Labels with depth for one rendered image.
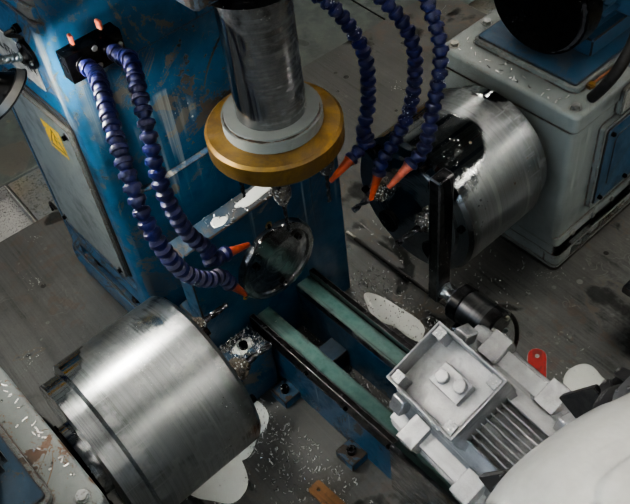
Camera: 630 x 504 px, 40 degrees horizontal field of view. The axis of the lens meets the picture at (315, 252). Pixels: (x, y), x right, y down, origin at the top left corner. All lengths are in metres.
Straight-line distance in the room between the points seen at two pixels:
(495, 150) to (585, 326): 0.39
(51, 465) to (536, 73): 0.93
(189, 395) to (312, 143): 0.35
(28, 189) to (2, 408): 1.45
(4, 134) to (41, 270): 1.74
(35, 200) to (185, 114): 1.26
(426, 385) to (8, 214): 1.66
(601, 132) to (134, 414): 0.86
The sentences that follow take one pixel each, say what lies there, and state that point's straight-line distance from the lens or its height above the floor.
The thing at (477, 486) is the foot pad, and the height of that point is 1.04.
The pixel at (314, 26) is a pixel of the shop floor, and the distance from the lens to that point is 3.64.
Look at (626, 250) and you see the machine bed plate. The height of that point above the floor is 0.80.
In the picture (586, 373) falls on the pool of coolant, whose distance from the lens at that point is 1.51.
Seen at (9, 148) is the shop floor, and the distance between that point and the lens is 3.41.
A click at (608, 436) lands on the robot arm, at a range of 0.60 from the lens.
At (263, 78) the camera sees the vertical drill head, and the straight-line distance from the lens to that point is 1.02.
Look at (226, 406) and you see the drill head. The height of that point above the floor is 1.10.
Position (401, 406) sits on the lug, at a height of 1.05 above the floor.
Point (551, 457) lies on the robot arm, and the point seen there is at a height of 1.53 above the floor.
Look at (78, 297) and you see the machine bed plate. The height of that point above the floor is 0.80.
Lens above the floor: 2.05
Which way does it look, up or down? 49 degrees down
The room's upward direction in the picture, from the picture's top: 8 degrees counter-clockwise
